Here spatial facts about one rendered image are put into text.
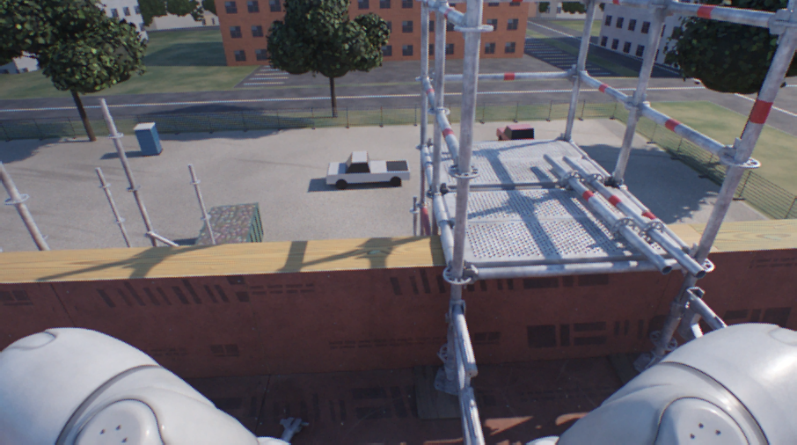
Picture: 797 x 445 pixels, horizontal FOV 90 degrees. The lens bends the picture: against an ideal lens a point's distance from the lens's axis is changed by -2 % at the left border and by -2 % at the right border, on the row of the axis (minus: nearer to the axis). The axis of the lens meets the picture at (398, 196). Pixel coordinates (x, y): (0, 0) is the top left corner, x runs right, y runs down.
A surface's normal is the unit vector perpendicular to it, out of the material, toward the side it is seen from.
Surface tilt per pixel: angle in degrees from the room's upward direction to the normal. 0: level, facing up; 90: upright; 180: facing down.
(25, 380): 17
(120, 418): 27
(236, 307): 90
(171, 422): 55
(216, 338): 90
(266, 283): 90
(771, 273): 90
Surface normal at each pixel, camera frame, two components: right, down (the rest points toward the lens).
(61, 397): 0.01, -0.66
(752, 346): -0.10, -0.96
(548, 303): 0.04, 0.49
